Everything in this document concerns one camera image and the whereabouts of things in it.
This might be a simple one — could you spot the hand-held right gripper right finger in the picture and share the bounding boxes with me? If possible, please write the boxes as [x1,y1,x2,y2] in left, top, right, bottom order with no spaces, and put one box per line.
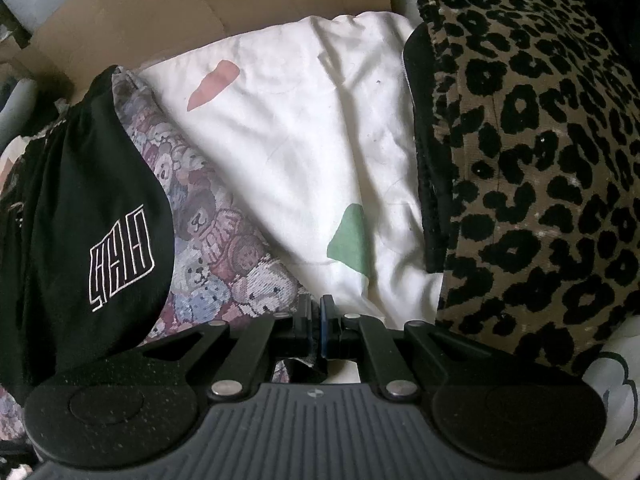
[320,294,493,403]

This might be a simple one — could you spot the cardboard box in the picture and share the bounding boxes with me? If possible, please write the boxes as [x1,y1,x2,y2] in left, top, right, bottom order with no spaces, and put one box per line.
[0,0,401,106]

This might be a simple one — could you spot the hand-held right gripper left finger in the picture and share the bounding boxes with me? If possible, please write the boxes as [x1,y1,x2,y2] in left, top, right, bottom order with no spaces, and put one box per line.
[142,294,321,403]

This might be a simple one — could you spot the white printed bed sheet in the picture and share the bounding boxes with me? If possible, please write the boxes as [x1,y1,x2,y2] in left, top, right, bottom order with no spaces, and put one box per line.
[135,10,446,333]

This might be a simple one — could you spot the dark cloth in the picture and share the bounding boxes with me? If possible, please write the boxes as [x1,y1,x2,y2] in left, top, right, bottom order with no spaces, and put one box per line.
[570,0,640,61]

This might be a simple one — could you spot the black bear-print pants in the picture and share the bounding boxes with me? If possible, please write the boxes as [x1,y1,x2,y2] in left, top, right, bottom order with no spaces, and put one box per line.
[0,65,311,411]

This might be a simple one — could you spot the leopard print cloth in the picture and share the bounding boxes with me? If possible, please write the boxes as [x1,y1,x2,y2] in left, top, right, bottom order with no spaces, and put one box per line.
[402,0,640,378]

